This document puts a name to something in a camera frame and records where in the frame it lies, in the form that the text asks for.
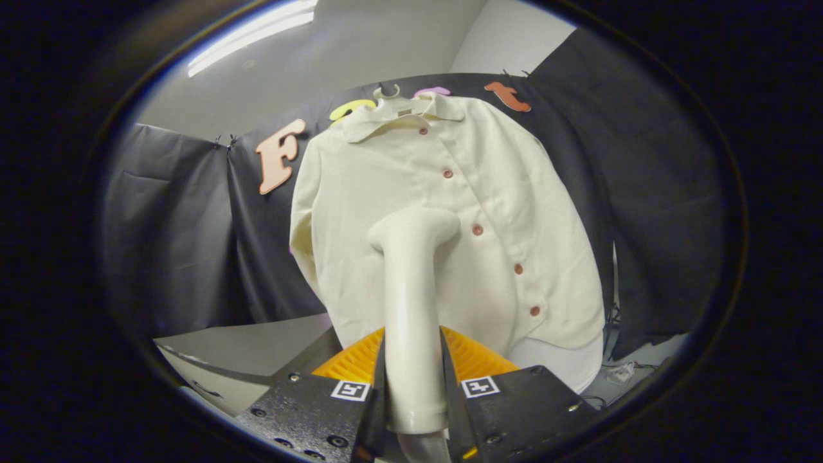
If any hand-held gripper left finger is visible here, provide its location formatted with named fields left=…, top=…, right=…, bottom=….
left=235, top=327, right=388, bottom=463

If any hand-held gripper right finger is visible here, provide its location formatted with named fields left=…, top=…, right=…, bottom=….
left=439, top=326, right=602, bottom=463

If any white garment steamer with hose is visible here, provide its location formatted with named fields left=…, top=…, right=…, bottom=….
left=366, top=207, right=462, bottom=463

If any white garment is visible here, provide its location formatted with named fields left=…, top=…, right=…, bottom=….
left=507, top=330, right=606, bottom=395

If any cream button shirt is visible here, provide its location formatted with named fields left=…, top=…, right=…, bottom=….
left=289, top=92, right=606, bottom=362

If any white clothes hanger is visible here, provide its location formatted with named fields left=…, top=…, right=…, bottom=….
left=372, top=83, right=426, bottom=122

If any grey top white cabinet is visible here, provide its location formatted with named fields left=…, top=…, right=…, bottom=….
left=153, top=313, right=345, bottom=417

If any small white packet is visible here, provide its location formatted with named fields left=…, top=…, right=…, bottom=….
left=606, top=362, right=638, bottom=386

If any white stand pole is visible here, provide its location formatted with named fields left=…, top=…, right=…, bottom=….
left=610, top=243, right=620, bottom=322

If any black backdrop cloth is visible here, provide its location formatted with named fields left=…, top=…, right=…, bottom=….
left=103, top=29, right=727, bottom=362

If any ceiling light panel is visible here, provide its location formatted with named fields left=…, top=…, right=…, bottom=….
left=186, top=0, right=320, bottom=78

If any black cable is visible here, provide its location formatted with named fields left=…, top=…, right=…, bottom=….
left=582, top=301, right=660, bottom=411

